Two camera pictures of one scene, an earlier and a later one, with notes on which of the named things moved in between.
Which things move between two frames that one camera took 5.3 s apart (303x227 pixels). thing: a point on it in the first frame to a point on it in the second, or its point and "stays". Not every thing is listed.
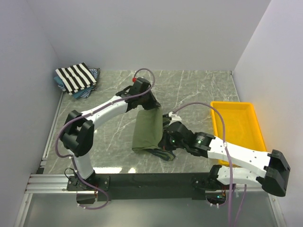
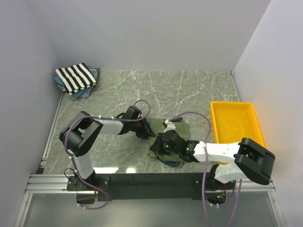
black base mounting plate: x=136 y=186 stays
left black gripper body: x=140 y=98 to x=140 y=128
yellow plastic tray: x=242 y=125 stays
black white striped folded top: x=75 y=77 stays
